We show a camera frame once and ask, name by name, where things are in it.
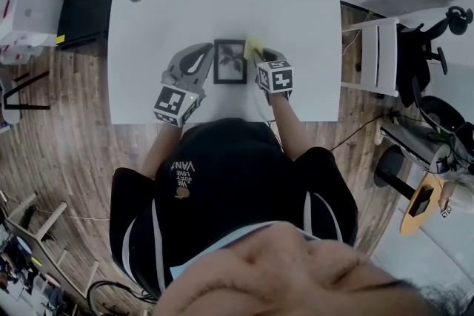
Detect person's face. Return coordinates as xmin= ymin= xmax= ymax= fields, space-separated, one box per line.
xmin=151 ymin=221 xmax=445 ymax=316

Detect looped black cables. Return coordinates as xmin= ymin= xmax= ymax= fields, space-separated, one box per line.
xmin=84 ymin=280 xmax=157 ymax=310

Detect blue face mask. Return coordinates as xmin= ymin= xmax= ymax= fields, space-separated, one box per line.
xmin=168 ymin=221 xmax=319 ymax=283

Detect black picture frame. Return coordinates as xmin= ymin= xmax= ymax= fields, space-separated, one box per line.
xmin=213 ymin=38 xmax=249 ymax=86

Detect person's left forearm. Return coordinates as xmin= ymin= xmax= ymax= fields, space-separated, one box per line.
xmin=140 ymin=121 xmax=183 ymax=181

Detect yellow cloth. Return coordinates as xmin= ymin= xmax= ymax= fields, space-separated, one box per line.
xmin=244 ymin=37 xmax=266 ymax=61

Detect person's right forearm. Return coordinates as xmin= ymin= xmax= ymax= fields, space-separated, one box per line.
xmin=271 ymin=95 xmax=316 ymax=162

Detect black floor cable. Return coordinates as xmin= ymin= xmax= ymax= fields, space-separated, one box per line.
xmin=329 ymin=110 xmax=399 ymax=153

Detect person's black t-shirt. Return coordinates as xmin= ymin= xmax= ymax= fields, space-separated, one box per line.
xmin=108 ymin=117 xmax=360 ymax=299

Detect white chair with black legs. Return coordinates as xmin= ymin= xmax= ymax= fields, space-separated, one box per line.
xmin=0 ymin=70 xmax=51 ymax=125

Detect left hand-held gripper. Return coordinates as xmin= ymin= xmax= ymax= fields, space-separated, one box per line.
xmin=153 ymin=43 xmax=215 ymax=129

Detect small black box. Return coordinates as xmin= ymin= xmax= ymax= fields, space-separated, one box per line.
xmin=407 ymin=186 xmax=435 ymax=218

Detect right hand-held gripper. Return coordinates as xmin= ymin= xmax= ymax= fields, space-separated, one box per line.
xmin=251 ymin=47 xmax=294 ymax=107

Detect white slatted chair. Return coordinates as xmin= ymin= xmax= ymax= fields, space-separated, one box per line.
xmin=340 ymin=16 xmax=401 ymax=98

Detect wooden workbench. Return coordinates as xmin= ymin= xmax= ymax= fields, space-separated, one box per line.
xmin=0 ymin=191 xmax=101 ymax=316

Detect white table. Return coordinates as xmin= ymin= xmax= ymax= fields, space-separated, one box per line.
xmin=107 ymin=0 xmax=343 ymax=126

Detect black cabinet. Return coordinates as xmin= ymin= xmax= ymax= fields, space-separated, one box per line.
xmin=56 ymin=0 xmax=117 ymax=51

